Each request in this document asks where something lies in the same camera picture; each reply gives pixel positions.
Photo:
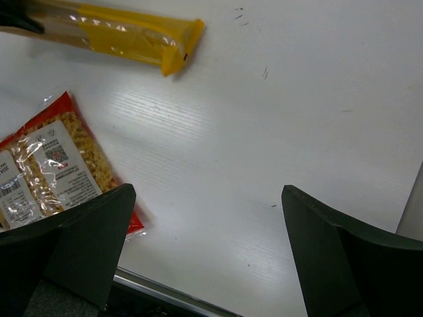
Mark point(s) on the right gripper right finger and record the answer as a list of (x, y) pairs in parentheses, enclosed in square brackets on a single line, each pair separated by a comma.
[(347, 267)]

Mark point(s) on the yellow spaghetti pack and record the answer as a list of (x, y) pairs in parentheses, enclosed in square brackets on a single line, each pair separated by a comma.
[(157, 40)]

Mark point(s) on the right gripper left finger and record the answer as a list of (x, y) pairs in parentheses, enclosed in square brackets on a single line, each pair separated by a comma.
[(64, 265)]

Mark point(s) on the red macaroni bag right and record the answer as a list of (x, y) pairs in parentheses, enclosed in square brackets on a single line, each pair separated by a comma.
[(51, 164)]

